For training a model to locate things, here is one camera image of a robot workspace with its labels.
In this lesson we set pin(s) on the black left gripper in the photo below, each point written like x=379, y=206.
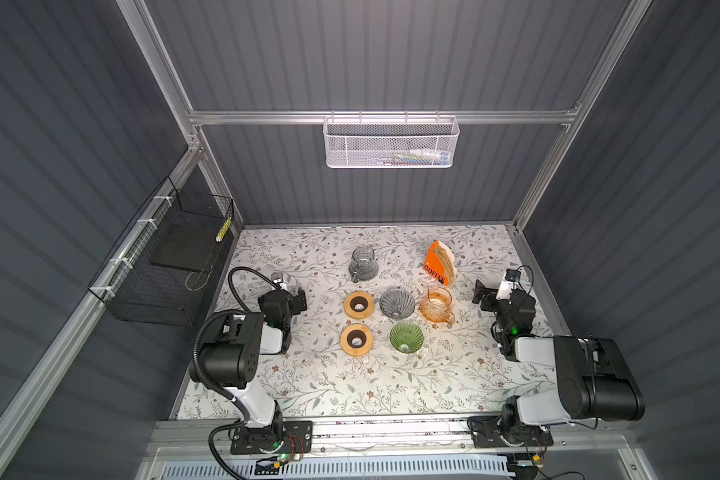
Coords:
x=297, y=300

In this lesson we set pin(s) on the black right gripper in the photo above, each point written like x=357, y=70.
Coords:
x=489, y=298

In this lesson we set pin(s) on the grey glass carafe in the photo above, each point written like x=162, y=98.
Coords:
x=363, y=265

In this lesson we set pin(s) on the grey glass dripper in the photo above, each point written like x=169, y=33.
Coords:
x=397, y=303

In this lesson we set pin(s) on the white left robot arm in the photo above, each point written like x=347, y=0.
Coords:
x=228, y=346

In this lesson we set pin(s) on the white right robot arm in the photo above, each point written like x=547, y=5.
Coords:
x=593, y=380

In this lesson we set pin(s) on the orange coffee filter box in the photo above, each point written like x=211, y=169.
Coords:
x=440, y=263

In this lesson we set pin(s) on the orange glass carafe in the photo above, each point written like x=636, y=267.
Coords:
x=436, y=306

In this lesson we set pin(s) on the floral table mat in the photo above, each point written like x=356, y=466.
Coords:
x=459, y=367

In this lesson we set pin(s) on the white ribbed front panel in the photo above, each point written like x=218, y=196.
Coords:
x=378, y=467

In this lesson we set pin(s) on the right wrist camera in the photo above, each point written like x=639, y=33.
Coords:
x=509, y=282

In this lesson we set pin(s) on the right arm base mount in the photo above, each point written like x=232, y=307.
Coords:
x=494, y=431

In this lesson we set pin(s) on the black wire basket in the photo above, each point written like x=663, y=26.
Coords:
x=171, y=262

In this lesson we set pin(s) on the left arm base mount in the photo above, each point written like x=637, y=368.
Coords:
x=290, y=437

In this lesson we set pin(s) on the white wire mesh basket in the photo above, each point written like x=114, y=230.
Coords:
x=390, y=142

